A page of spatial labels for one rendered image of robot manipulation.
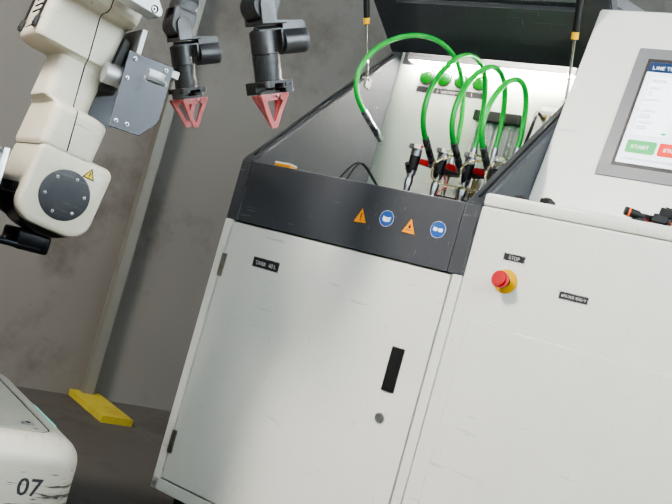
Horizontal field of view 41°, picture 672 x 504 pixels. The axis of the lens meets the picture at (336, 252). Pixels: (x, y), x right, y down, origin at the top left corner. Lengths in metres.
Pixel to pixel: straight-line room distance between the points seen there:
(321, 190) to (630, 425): 0.91
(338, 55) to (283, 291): 2.08
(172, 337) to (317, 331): 1.76
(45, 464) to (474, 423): 0.85
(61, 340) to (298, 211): 1.67
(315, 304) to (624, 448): 0.78
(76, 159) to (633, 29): 1.36
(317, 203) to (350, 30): 2.05
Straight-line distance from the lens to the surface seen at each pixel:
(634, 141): 2.20
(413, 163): 2.38
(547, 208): 1.93
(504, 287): 1.92
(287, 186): 2.26
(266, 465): 2.20
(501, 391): 1.91
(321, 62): 4.07
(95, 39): 1.95
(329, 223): 2.16
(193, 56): 2.33
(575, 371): 1.86
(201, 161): 3.79
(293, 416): 2.15
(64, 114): 1.89
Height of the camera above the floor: 0.70
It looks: 2 degrees up
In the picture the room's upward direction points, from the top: 16 degrees clockwise
